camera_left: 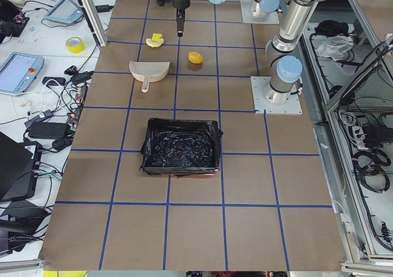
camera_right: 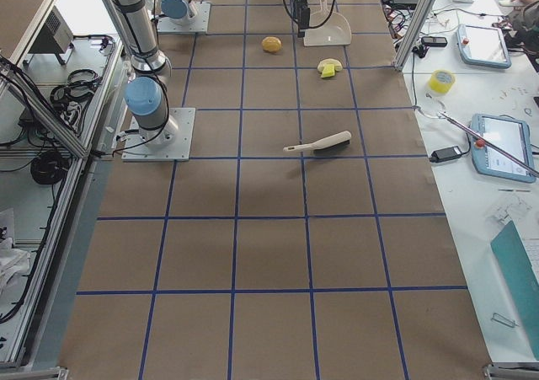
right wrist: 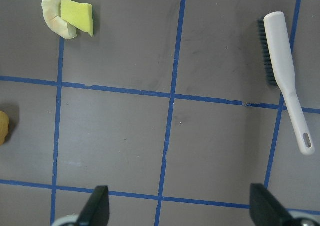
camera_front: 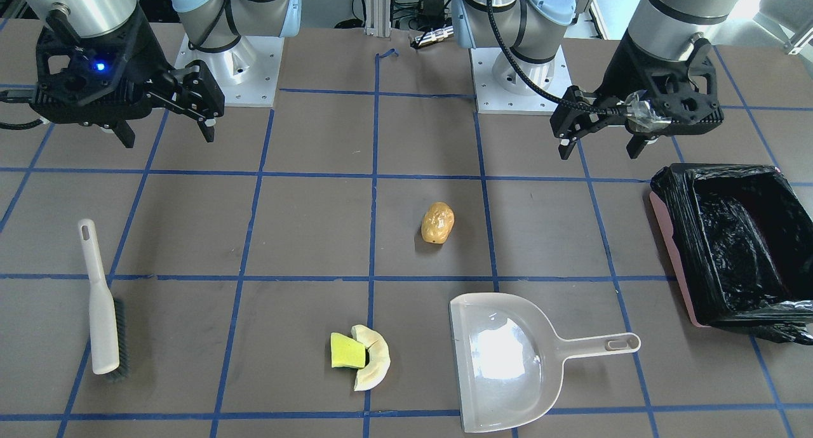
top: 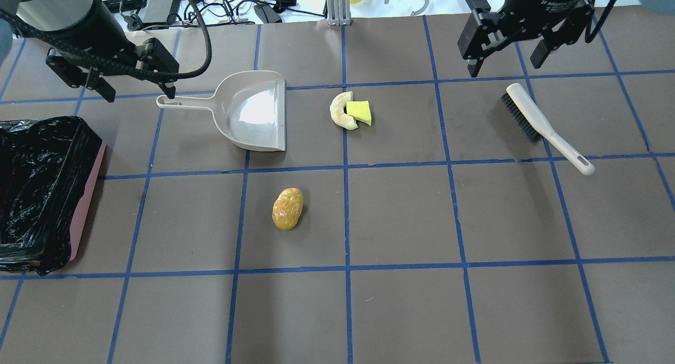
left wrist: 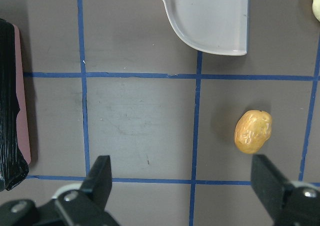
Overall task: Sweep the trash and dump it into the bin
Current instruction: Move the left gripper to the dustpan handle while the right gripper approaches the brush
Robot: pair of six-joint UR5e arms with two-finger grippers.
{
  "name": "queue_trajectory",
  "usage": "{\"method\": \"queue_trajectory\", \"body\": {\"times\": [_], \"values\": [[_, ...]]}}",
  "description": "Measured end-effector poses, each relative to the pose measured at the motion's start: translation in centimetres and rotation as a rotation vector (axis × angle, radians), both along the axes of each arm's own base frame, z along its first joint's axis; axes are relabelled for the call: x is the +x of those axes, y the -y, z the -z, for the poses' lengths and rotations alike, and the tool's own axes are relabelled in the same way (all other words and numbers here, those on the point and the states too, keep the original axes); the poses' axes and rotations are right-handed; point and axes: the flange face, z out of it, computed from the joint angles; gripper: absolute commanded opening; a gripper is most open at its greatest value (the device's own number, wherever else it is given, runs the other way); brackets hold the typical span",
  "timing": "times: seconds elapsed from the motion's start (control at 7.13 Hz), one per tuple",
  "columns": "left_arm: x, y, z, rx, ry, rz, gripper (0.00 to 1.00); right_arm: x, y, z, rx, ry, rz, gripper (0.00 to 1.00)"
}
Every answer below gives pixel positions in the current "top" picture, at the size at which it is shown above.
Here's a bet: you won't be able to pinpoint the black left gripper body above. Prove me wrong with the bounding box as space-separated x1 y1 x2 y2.
45 38 179 88

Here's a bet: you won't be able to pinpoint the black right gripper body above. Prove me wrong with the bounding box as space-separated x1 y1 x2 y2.
458 0 594 60

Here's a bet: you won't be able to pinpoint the white hand brush black bristles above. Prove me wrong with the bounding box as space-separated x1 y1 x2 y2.
500 83 596 176

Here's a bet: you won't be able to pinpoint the beige plastic dustpan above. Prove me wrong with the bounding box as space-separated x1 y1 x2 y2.
156 70 287 152

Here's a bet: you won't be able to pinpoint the yellow-green sponge piece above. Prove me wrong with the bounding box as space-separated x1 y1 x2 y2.
345 101 373 126

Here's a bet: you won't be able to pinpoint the yellow potato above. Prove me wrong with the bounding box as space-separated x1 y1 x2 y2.
272 188 304 231

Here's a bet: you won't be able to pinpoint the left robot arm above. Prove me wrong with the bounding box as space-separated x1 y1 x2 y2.
2 0 179 102

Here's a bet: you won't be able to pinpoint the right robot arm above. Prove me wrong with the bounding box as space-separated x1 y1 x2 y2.
458 0 618 78

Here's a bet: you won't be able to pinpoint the black trash bag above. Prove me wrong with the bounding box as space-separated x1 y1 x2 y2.
1 116 103 276

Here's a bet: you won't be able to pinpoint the pink trash bin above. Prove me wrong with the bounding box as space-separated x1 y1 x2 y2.
68 142 107 262

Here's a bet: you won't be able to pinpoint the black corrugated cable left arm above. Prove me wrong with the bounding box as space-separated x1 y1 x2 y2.
0 0 213 82

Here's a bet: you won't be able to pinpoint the aluminium frame post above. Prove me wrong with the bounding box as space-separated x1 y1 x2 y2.
325 0 352 26

